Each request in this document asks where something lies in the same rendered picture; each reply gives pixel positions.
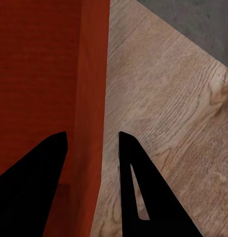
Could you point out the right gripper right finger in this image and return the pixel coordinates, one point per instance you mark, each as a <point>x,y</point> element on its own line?
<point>167,217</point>

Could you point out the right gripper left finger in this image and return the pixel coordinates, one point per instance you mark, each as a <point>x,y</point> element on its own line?
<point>27,189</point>

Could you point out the storage box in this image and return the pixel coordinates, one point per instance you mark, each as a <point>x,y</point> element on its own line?
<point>53,65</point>

